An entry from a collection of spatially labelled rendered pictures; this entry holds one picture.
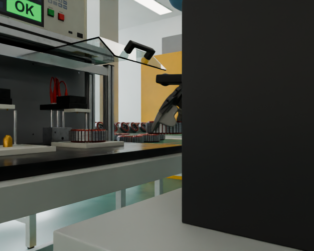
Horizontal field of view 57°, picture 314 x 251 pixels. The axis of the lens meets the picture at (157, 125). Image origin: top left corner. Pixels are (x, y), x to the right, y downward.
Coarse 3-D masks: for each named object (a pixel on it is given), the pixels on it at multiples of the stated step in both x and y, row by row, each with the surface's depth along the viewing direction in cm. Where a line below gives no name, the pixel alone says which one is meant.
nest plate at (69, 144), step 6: (54, 144) 83; (60, 144) 82; (66, 144) 80; (72, 144) 79; (78, 144) 78; (84, 144) 76; (90, 144) 77; (96, 144) 79; (102, 144) 81; (108, 144) 83; (114, 144) 85; (120, 144) 87
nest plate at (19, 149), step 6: (12, 144) 74; (18, 144) 74; (24, 144) 74; (30, 144) 74; (0, 150) 58; (6, 150) 59; (12, 150) 60; (18, 150) 61; (24, 150) 62; (30, 150) 63; (36, 150) 64; (42, 150) 65; (48, 150) 67; (54, 150) 68
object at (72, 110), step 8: (64, 96) 88; (72, 96) 87; (48, 104) 92; (56, 104) 89; (64, 104) 87; (72, 104) 87; (80, 104) 89; (56, 112) 94; (64, 112) 88; (72, 112) 88; (80, 112) 88; (88, 112) 89; (56, 120) 94; (64, 120) 96
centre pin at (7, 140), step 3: (6, 135) 66; (9, 135) 66; (3, 138) 66; (6, 138) 65; (9, 138) 66; (3, 141) 65; (6, 141) 65; (9, 141) 66; (3, 144) 65; (6, 144) 65; (9, 144) 66
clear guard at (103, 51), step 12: (60, 48) 86; (72, 48) 86; (84, 48) 86; (96, 48) 86; (108, 48) 74; (120, 48) 80; (84, 60) 103; (96, 60) 103; (108, 60) 103; (120, 60) 103; (132, 60) 79; (144, 60) 85; (156, 60) 93
